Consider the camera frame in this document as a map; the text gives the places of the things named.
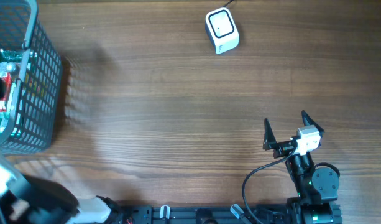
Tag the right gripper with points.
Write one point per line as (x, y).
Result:
(282, 148)

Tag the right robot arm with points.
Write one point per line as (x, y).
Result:
(316, 184)

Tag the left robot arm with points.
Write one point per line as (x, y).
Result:
(27, 199)

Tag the white barcode scanner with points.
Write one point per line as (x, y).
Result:
(221, 30)

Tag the red white snack packet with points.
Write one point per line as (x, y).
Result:
(5, 103)

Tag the green foil packet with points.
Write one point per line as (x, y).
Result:
(10, 56)

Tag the grey plastic mesh basket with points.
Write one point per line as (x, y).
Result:
(28, 127)

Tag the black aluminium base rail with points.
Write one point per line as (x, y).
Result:
(224, 214)

